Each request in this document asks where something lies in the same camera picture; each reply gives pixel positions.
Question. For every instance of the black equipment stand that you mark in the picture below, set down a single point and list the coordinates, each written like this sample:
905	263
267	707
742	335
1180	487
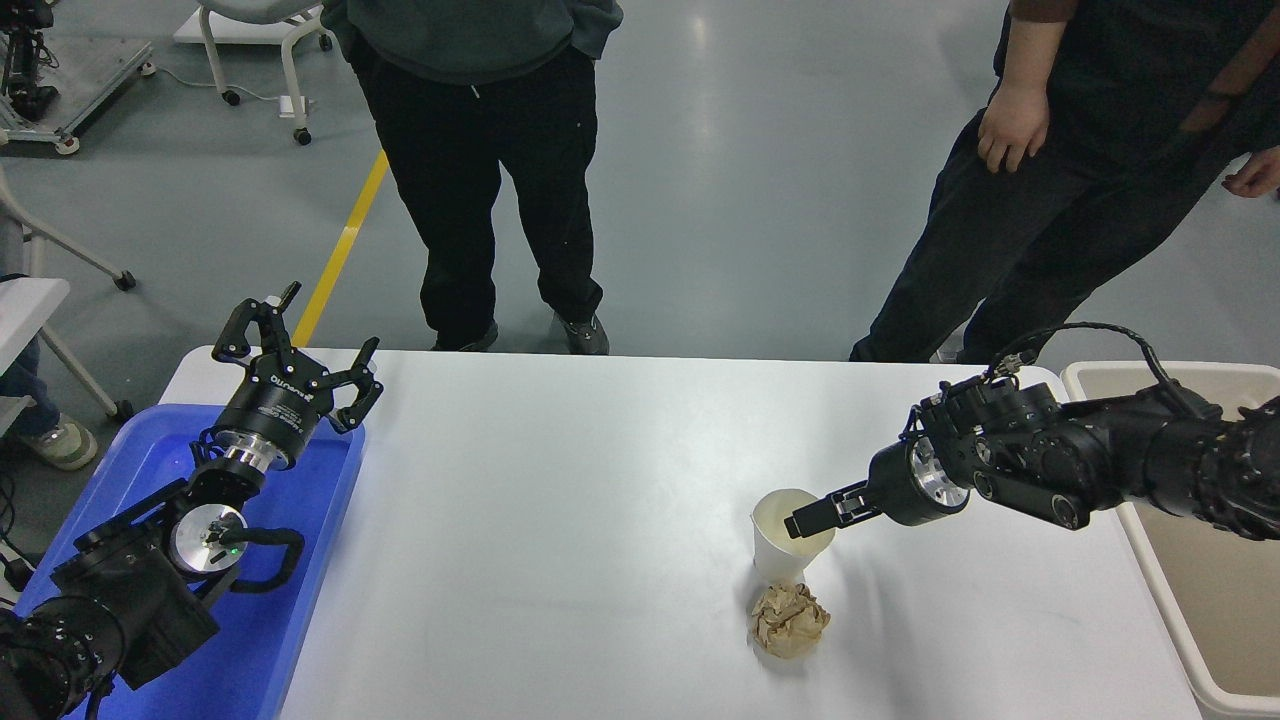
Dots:
25	50

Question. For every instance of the blue plastic tray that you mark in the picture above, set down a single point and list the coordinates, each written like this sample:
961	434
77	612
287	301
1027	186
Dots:
300	560

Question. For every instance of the white power strip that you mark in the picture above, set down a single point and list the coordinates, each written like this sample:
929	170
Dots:
294	106

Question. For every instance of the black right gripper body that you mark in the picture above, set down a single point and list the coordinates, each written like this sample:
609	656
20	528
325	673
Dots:
892	490

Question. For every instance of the person's right hand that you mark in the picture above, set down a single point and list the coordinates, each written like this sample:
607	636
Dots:
1012	125

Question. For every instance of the white wheeled frame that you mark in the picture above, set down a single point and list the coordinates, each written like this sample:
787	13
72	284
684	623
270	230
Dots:
290	60

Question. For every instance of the white paper cup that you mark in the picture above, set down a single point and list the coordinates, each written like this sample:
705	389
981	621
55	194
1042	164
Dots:
775	560

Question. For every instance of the white side table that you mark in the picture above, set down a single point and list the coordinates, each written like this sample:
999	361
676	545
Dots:
25	310

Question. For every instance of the person's right forearm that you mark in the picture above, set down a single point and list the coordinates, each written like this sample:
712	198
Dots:
1035	55

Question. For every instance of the seated person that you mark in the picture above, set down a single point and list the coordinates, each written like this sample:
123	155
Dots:
60	445

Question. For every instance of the crumpled tan paper ball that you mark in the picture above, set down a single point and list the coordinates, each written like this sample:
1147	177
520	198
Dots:
790	622

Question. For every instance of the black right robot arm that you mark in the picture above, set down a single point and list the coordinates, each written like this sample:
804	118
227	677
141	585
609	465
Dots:
1100	450

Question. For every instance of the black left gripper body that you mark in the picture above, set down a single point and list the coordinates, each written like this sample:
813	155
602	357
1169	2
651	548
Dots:
285	400

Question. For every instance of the person standing hands free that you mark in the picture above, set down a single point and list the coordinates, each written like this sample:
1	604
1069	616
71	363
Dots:
1100	120

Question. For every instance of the person standing hands in pockets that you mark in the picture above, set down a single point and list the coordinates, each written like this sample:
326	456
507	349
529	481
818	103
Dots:
470	150

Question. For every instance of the person's left hand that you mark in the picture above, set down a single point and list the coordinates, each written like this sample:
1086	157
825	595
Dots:
1258	175

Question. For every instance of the large pale plastic bin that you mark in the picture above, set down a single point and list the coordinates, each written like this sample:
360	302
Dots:
1200	600

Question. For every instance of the grey metal wheeled platform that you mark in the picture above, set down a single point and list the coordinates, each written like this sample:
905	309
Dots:
90	75

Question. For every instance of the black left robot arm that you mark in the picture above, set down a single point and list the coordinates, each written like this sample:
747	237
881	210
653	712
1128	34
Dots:
130	600

